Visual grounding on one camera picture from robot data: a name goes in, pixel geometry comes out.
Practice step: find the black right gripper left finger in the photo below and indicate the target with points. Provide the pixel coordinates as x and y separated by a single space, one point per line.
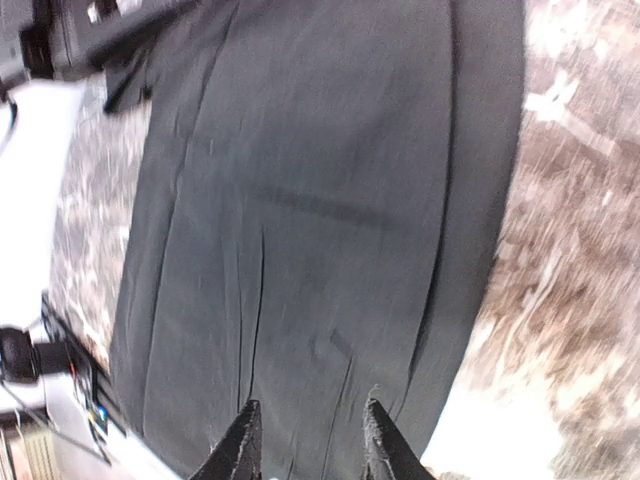
237 456

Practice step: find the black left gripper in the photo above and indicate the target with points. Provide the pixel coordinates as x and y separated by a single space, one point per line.
77 37

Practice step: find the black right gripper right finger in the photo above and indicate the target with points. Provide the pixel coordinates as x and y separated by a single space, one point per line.
387 454

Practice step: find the black long sleeve shirt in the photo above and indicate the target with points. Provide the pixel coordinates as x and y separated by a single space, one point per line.
317 209

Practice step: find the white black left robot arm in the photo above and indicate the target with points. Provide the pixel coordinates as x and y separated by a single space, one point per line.
69 175

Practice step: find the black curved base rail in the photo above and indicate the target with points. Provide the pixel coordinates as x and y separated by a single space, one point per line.
94 381

